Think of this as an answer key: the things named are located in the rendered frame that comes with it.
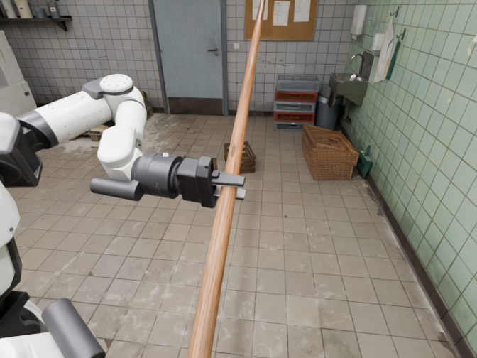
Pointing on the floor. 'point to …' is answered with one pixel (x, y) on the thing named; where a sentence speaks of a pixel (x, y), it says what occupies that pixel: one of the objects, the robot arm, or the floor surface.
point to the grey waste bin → (329, 118)
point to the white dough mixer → (13, 83)
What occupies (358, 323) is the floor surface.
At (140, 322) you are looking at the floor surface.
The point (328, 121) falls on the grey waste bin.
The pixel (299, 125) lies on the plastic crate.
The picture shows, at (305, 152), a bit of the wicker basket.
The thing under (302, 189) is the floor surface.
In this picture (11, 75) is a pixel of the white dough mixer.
